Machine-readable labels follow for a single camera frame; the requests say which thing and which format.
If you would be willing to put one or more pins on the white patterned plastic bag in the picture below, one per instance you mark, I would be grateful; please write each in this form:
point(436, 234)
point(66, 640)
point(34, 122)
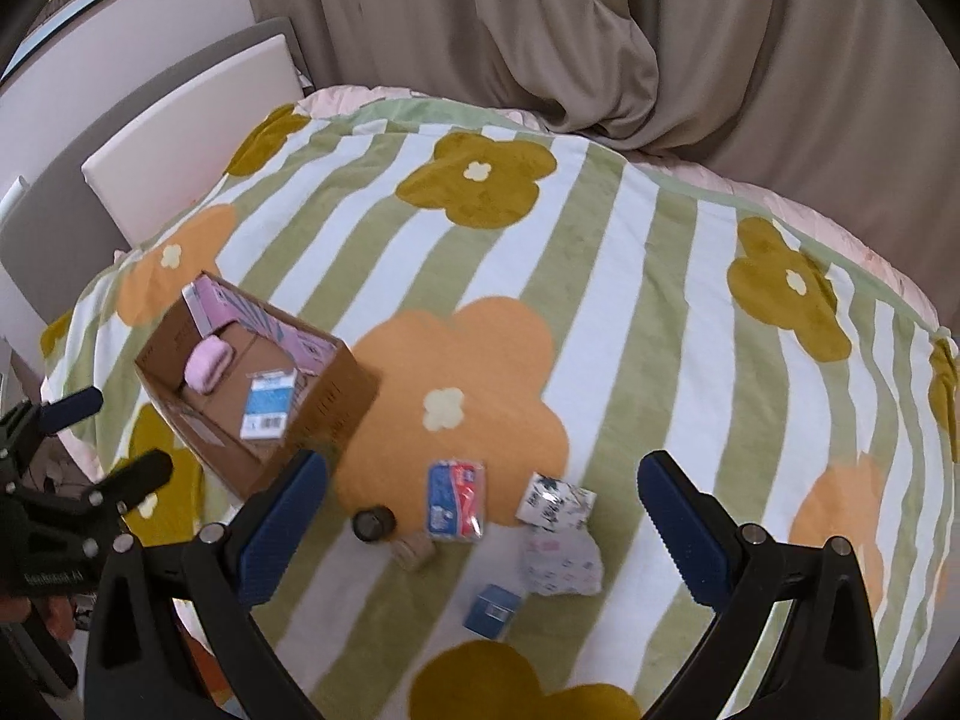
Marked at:
point(559, 562)

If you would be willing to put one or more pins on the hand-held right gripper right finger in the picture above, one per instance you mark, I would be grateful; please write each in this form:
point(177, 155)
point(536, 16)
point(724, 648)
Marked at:
point(686, 532)

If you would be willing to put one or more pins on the pink patterned carton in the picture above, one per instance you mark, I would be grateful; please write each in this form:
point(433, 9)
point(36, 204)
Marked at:
point(300, 345)

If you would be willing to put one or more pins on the small black jar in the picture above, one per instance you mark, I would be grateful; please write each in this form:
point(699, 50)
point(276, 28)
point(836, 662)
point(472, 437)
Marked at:
point(373, 525)

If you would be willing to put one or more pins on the small blue box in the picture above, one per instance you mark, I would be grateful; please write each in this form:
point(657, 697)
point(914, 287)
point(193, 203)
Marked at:
point(491, 611)

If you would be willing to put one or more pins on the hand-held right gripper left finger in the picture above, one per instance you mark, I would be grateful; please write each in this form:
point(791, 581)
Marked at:
point(283, 529)

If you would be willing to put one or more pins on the white headboard panel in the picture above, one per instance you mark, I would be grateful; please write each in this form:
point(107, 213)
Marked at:
point(187, 142)

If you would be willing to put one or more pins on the blue and white packet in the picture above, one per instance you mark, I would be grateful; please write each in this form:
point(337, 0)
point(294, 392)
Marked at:
point(266, 409)

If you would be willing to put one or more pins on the white printed tissue packet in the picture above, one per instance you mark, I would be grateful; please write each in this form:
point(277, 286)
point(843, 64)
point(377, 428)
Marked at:
point(551, 502)

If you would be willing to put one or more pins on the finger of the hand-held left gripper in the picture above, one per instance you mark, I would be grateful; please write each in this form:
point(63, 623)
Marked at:
point(142, 476)
point(71, 409)

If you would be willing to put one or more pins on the pink rolled sock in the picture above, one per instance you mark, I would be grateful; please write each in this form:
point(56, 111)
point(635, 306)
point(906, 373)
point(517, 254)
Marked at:
point(207, 367)

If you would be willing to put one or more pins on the grey bed frame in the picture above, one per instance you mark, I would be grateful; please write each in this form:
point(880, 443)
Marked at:
point(52, 255)

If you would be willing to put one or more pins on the red and blue tissue packet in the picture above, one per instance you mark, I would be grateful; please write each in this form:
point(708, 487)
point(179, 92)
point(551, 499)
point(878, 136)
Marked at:
point(454, 499)

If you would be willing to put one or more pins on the person's left hand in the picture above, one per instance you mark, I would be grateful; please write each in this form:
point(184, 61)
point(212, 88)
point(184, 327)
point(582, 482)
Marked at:
point(41, 615)

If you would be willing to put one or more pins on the brown cardboard box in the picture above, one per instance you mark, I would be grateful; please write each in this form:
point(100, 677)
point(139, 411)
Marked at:
point(330, 405)

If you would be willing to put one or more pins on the beige curtain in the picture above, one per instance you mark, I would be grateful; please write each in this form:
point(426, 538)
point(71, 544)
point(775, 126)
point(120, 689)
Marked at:
point(525, 15)

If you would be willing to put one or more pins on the striped flower blanket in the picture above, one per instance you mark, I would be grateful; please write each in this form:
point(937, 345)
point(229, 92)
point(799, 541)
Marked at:
point(600, 315)

